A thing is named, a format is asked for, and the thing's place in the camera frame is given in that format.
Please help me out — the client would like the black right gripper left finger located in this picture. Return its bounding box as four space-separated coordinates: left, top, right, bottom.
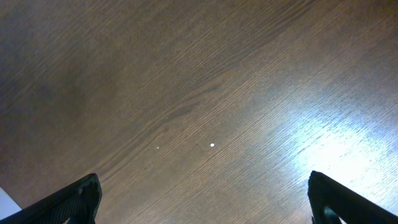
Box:
1 173 102 224

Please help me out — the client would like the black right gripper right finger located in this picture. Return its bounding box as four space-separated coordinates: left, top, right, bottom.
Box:
308 171 397 224

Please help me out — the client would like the white cardboard box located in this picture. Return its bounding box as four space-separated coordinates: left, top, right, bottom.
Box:
0 188 22 220

